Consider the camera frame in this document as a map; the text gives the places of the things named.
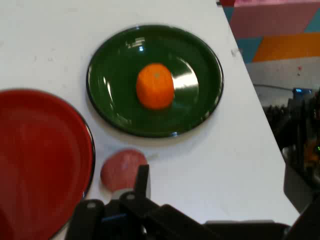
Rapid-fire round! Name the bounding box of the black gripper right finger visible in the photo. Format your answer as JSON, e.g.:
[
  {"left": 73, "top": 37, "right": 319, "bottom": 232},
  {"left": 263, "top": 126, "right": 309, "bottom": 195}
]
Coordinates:
[{"left": 283, "top": 206, "right": 320, "bottom": 240}]

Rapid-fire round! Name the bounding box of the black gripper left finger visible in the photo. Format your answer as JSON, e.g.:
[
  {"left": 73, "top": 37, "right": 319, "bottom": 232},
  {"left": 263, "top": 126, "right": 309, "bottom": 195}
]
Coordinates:
[{"left": 66, "top": 164, "right": 206, "bottom": 240}]

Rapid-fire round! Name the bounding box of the orange toy fruit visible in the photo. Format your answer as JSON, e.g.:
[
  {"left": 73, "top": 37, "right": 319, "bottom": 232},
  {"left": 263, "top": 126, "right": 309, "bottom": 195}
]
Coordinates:
[{"left": 135, "top": 62, "right": 175, "bottom": 110}]

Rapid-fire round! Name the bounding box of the grey metal box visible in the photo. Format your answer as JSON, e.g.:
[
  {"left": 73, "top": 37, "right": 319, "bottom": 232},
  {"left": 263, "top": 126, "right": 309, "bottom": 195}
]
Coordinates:
[{"left": 281, "top": 146, "right": 317, "bottom": 213}]

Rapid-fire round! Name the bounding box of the pinkish red toy radish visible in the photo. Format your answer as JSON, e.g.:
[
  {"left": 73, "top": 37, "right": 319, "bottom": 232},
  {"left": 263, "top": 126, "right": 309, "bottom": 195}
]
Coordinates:
[{"left": 100, "top": 148, "right": 149, "bottom": 193}]

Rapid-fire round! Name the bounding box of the red round plate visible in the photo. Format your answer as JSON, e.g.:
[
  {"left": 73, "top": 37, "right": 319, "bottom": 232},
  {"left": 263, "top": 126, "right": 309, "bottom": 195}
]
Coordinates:
[{"left": 0, "top": 89, "right": 96, "bottom": 240}]

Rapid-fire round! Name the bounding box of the dark green round plate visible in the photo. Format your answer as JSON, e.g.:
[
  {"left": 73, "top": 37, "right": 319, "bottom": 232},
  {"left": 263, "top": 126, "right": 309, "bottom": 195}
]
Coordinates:
[{"left": 86, "top": 24, "right": 225, "bottom": 138}]

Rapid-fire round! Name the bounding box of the multicolour geometric floor mat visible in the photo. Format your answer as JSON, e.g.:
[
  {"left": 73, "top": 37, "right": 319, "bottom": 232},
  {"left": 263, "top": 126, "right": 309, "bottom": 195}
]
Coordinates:
[{"left": 222, "top": 0, "right": 320, "bottom": 64}]

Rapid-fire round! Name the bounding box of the black camera equipment stand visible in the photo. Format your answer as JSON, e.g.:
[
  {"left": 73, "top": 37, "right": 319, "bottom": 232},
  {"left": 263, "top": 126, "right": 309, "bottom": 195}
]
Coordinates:
[{"left": 253, "top": 83, "right": 320, "bottom": 191}]

